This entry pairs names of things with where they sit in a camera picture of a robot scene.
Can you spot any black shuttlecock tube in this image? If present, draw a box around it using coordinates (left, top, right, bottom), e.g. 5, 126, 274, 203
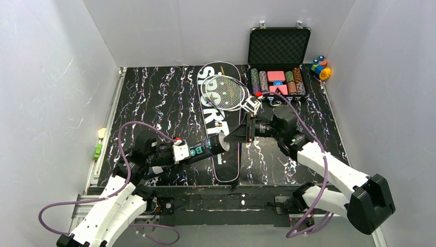
186, 133, 223, 164

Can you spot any clear round tube lid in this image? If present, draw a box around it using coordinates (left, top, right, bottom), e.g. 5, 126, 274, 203
219, 133, 230, 152

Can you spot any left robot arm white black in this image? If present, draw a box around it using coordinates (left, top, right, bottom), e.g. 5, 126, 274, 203
56, 137, 172, 246

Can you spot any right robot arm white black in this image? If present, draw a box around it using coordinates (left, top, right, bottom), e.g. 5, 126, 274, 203
224, 105, 396, 235

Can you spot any white badminton racket lower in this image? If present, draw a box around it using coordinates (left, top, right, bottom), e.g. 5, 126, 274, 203
202, 79, 248, 112

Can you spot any white badminton racket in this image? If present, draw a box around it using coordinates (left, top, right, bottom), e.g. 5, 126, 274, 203
206, 74, 251, 112
202, 79, 248, 112

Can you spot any white badminton racket upper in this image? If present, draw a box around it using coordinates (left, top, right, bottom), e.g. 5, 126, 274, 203
206, 74, 251, 112

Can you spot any black racket bag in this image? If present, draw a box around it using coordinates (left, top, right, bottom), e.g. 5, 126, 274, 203
196, 61, 242, 184

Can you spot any pink playing card deck lower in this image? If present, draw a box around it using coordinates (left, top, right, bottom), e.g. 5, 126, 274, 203
269, 84, 288, 96

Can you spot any pink playing card deck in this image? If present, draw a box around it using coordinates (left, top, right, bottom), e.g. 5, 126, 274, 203
267, 71, 286, 82
269, 84, 288, 96

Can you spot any poker chip row right inner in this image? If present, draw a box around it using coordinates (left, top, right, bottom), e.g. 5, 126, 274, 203
285, 71, 298, 95

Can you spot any poker chip row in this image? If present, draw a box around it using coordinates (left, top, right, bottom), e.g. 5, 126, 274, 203
293, 67, 306, 95
259, 71, 269, 93
250, 68, 260, 94
285, 71, 298, 95

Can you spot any poker chip row far left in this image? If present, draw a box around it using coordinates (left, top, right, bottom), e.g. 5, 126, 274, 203
250, 68, 260, 94

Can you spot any pink playing card deck upper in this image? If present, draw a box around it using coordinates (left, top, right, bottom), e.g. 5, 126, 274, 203
267, 71, 286, 82

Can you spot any poker chip row far right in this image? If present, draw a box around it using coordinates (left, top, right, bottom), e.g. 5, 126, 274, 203
293, 67, 306, 95

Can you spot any green small block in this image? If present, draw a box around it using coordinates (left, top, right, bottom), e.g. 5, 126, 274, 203
93, 143, 102, 161

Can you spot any beige small block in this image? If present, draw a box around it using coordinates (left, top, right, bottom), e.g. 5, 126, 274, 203
98, 128, 106, 139

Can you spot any black poker chip case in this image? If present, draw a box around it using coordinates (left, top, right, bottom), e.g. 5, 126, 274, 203
248, 27, 311, 101

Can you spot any colourful toy block train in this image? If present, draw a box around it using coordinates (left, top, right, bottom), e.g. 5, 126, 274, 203
310, 56, 332, 80

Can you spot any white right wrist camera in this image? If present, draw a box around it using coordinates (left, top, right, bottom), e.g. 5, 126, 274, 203
242, 95, 262, 116

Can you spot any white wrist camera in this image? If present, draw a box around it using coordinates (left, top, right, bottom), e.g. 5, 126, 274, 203
172, 137, 191, 164
242, 95, 262, 116

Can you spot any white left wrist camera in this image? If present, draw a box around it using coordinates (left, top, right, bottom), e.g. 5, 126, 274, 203
172, 137, 191, 164

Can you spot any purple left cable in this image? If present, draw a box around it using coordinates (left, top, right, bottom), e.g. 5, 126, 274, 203
38, 121, 183, 246

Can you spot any purple cable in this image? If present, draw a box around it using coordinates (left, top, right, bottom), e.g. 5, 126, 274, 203
260, 91, 335, 239
38, 121, 183, 246

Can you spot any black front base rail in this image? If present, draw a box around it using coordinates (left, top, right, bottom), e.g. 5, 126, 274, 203
153, 185, 303, 227

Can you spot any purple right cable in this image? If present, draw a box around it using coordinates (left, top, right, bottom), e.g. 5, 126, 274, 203
260, 91, 335, 239

